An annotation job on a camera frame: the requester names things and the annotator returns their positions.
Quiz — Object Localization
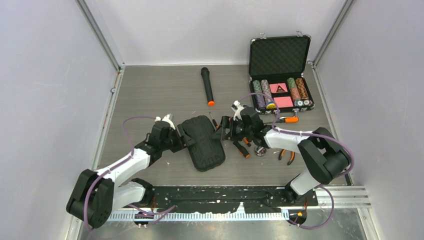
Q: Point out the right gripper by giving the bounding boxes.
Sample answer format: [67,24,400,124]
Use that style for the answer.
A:
[211,116,253,142]

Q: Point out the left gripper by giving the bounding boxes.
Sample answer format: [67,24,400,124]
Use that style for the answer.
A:
[160,124,195,153]

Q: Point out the black tool kit case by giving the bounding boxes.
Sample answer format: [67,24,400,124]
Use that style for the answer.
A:
[182,115,226,172]

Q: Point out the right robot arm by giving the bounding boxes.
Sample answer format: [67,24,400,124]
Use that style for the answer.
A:
[213,106,354,205]

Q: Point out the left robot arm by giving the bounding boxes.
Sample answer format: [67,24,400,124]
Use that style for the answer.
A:
[65,119,186,229]

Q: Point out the thin orange black screwdriver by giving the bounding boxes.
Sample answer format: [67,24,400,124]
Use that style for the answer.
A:
[209,112,219,130]

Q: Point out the small orange black screwdriver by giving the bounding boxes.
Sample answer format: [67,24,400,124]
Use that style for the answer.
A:
[243,137,252,147]

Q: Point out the small round bit holder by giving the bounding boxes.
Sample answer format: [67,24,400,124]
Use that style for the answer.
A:
[254,145,267,157]

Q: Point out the black microphone orange end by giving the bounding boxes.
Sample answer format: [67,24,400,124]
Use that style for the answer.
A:
[200,67,215,107]

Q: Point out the open poker chip case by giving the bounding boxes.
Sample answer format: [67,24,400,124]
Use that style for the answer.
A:
[248,33,315,115]

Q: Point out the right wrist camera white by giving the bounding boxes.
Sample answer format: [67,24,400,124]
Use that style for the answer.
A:
[231,100,249,121]

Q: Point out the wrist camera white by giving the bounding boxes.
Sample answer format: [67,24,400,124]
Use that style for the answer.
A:
[154,113,176,130]
[231,100,249,121]

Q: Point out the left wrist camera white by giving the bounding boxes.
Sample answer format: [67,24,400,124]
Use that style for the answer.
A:
[154,113,176,130]

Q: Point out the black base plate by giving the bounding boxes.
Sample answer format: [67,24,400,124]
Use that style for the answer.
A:
[134,186,318,214]

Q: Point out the orange handled screwdriver by case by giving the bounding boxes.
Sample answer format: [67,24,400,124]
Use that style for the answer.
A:
[264,116,299,125]

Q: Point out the orange handled pliers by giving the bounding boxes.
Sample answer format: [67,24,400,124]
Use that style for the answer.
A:
[278,149,297,166]

